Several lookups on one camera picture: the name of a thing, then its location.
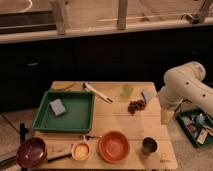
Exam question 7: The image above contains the dark red grape bunch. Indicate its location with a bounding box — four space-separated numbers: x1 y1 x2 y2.
128 99 146 115

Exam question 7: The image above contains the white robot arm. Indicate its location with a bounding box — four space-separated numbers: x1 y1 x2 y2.
158 62 213 125

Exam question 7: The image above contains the red orange bowl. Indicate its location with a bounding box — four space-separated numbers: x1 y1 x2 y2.
98 131 130 164

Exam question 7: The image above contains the dark purple bowl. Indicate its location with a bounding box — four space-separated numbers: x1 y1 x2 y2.
16 137 47 168

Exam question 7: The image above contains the green plastic tray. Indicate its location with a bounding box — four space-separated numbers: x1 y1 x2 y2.
33 91 95 133

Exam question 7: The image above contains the yellow banana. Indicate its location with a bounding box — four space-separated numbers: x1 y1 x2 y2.
51 82 75 90

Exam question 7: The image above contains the grey triangular cloth piece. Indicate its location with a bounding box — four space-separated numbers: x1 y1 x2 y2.
142 89 154 103

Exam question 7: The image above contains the wooden folding table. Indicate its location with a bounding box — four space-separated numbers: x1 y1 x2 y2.
37 82 177 170

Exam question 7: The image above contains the grey blue sponge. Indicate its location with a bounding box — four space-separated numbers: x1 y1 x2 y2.
50 99 66 116

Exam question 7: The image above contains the small orange cup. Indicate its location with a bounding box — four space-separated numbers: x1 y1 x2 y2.
71 141 90 161

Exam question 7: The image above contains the dark metal cup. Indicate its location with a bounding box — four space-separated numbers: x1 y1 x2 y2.
142 137 158 155

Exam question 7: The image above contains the green bin with clutter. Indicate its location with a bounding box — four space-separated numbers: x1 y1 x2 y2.
176 109 213 148

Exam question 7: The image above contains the black handled utensil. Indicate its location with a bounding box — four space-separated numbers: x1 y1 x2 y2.
47 154 72 163

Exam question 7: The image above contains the black table stand post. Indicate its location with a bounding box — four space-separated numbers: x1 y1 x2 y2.
20 123 27 171

